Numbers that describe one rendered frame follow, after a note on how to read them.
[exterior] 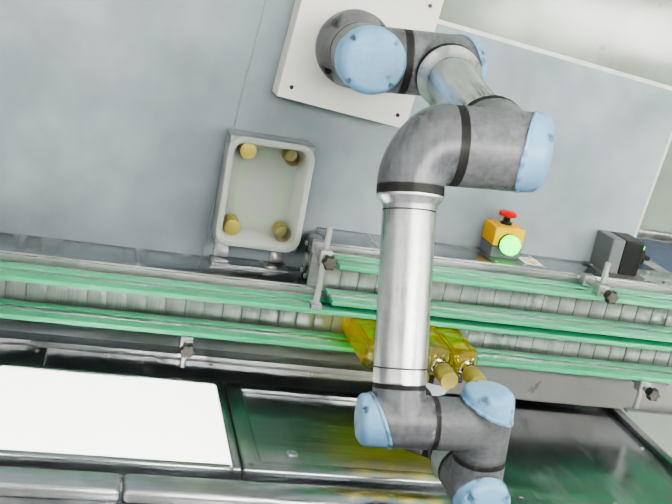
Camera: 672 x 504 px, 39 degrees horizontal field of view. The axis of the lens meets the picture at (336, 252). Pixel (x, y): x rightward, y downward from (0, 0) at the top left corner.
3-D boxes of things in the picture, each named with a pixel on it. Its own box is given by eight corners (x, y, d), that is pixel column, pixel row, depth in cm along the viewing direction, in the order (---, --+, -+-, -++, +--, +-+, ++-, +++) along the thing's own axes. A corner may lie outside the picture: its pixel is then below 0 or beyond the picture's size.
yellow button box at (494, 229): (477, 246, 216) (489, 256, 209) (485, 215, 214) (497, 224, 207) (506, 250, 217) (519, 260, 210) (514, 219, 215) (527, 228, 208)
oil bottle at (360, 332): (340, 329, 200) (364, 372, 181) (345, 304, 199) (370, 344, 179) (366, 332, 202) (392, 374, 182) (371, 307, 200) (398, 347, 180)
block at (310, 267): (297, 275, 202) (302, 286, 195) (305, 232, 199) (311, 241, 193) (313, 277, 203) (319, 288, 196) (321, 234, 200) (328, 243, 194)
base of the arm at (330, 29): (320, 4, 185) (326, 7, 176) (396, 14, 188) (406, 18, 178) (310, 82, 190) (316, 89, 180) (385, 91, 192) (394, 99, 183)
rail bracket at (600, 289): (574, 282, 209) (602, 303, 196) (582, 250, 207) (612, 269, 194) (590, 284, 210) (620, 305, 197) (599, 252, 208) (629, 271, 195)
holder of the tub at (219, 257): (207, 255, 203) (210, 266, 196) (227, 128, 196) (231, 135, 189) (286, 264, 208) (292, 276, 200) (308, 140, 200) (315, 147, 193)
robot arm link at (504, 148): (399, 20, 177) (467, 119, 129) (477, 28, 179) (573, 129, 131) (388, 83, 182) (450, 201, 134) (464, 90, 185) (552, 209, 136)
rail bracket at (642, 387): (610, 391, 219) (639, 418, 207) (618, 364, 217) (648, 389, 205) (626, 393, 220) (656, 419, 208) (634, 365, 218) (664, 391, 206)
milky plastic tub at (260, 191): (210, 232, 202) (213, 244, 193) (227, 127, 196) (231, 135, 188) (291, 242, 206) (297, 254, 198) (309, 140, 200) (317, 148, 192)
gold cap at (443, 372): (431, 379, 181) (438, 389, 177) (435, 361, 180) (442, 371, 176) (449, 380, 182) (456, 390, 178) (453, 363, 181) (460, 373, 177)
